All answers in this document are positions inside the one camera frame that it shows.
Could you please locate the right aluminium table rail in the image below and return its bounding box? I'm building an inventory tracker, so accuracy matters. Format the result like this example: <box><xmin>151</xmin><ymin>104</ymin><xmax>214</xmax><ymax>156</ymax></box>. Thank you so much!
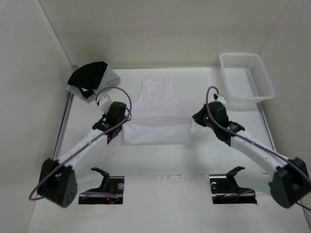
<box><xmin>256</xmin><ymin>103</ymin><xmax>276</xmax><ymax>151</ymax></box>

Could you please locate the left aluminium table rail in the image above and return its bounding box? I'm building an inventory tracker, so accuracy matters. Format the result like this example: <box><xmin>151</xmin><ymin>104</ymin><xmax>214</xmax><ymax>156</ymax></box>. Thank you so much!
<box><xmin>51</xmin><ymin>92</ymin><xmax>74</xmax><ymax>159</ymax></box>

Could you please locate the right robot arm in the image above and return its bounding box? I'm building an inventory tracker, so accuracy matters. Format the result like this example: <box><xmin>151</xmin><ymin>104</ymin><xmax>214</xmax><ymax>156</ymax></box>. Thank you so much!
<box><xmin>192</xmin><ymin>101</ymin><xmax>311</xmax><ymax>208</ymax></box>

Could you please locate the white plastic basket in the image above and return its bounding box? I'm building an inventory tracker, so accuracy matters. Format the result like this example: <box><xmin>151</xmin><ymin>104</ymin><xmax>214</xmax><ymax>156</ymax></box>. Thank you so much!
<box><xmin>219</xmin><ymin>52</ymin><xmax>276</xmax><ymax>104</ymax></box>

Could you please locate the black folded tank top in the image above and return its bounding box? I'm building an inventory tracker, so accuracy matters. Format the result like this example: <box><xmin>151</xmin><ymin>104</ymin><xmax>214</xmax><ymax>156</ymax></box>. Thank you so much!
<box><xmin>68</xmin><ymin>62</ymin><xmax>108</xmax><ymax>99</ymax></box>

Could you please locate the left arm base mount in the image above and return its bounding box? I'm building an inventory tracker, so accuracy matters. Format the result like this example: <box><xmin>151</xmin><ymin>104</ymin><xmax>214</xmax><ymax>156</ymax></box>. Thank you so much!
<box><xmin>78</xmin><ymin>167</ymin><xmax>125</xmax><ymax>205</ymax></box>

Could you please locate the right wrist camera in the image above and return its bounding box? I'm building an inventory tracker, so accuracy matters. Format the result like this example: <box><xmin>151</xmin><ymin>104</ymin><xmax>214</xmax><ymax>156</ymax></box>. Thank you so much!
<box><xmin>213</xmin><ymin>93</ymin><xmax>226</xmax><ymax>105</ymax></box>

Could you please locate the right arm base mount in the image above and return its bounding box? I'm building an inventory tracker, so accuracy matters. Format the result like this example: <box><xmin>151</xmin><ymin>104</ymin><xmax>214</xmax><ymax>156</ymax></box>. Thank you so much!
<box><xmin>209</xmin><ymin>166</ymin><xmax>257</xmax><ymax>204</ymax></box>

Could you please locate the aluminium table rail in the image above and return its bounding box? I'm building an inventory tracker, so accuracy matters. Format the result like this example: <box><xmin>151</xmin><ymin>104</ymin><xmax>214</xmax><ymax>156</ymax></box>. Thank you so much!
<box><xmin>256</xmin><ymin>103</ymin><xmax>276</xmax><ymax>151</ymax></box>
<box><xmin>51</xmin><ymin>92</ymin><xmax>74</xmax><ymax>159</ymax></box>

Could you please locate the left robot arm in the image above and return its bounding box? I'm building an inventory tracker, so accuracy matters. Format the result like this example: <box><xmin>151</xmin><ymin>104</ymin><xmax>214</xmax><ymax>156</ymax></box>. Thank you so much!
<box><xmin>35</xmin><ymin>101</ymin><xmax>132</xmax><ymax>208</ymax></box>

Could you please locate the white tank top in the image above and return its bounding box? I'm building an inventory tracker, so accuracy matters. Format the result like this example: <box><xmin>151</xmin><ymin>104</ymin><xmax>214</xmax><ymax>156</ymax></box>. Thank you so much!
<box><xmin>123</xmin><ymin>79</ymin><xmax>192</xmax><ymax>145</ymax></box>

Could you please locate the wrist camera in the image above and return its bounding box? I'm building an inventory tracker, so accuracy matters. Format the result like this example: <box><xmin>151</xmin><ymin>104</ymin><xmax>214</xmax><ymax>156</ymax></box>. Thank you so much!
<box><xmin>213</xmin><ymin>93</ymin><xmax>226</xmax><ymax>105</ymax></box>
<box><xmin>97</xmin><ymin>94</ymin><xmax>112</xmax><ymax>113</ymax></box>

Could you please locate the grey folded tank top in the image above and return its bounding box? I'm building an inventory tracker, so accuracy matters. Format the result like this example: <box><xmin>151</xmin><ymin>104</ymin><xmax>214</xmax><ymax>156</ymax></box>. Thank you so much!
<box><xmin>67</xmin><ymin>67</ymin><xmax>121</xmax><ymax>103</ymax></box>

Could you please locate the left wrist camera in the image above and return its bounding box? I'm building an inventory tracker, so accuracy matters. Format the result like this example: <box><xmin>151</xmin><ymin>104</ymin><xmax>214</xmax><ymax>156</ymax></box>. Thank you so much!
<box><xmin>97</xmin><ymin>94</ymin><xmax>112</xmax><ymax>113</ymax></box>

